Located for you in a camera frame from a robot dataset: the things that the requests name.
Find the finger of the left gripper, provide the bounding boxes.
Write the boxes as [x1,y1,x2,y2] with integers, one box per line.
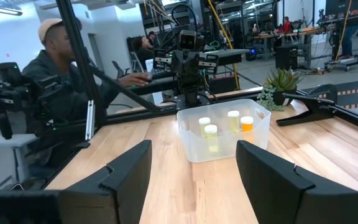
[185,52,198,79]
[174,52,186,79]

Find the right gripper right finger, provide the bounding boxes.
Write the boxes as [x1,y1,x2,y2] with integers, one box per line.
[236,139,358,224]

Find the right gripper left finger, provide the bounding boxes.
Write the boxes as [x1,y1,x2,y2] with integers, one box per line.
[59,139,153,224]

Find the clear pill bottle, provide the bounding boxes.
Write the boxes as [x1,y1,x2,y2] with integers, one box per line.
[227,110,241,134]
[198,116,212,139]

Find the large orange pill bottle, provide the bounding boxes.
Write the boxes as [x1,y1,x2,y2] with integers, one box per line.
[240,116,255,133]

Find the clear plastic bin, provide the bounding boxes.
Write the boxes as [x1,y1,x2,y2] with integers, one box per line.
[176,98,272,164]

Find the dark grey desk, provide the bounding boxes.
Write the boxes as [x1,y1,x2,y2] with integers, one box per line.
[126,48,250,96]

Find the person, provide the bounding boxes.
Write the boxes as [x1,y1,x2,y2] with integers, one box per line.
[280,16,293,34]
[337,24,358,60]
[147,30,160,47]
[132,35,155,71]
[20,17,151,162]

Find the black office chair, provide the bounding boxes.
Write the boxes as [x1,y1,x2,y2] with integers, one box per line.
[112,60,130,78]

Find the succulent plant in black pot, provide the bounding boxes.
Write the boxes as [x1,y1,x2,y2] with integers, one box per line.
[255,67,304,112]

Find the black equipment box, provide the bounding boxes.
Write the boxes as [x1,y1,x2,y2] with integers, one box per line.
[274,45,298,71]

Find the black spring clamp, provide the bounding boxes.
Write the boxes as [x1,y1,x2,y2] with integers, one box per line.
[275,83,339,127]

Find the background workbench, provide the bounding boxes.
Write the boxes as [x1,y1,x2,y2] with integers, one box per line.
[253,26,326,60]

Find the black mat orange stripes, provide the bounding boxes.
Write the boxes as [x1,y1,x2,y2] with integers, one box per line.
[296,77,358,110]

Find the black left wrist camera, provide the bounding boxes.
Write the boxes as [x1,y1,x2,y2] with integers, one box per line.
[178,29,205,51]

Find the yellow hose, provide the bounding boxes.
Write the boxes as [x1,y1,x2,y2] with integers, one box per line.
[206,0,241,91]

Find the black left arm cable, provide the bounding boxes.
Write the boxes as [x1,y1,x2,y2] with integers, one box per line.
[170,2,199,34]

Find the silver metal bracket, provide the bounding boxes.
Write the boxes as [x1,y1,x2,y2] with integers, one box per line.
[85,99,96,141]

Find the black aluminium rig frame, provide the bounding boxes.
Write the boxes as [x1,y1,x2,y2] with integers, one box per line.
[42,0,358,190]

